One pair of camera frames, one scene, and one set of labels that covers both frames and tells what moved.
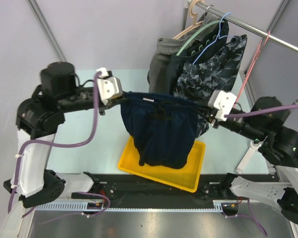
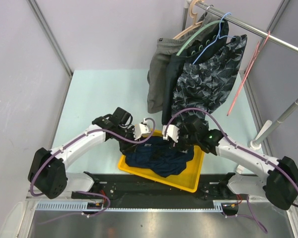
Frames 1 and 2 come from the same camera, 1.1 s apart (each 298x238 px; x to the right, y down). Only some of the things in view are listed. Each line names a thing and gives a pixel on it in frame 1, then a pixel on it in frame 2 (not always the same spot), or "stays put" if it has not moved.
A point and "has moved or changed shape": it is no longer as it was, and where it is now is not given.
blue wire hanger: x=217 y=37 stays put
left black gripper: x=111 y=103 to x=127 y=147
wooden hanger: x=193 y=15 stays put
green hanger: x=199 y=29 stays put
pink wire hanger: x=259 y=48 stays put
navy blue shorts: x=162 y=128 has moved or changed shape
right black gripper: x=214 y=123 to x=179 y=146
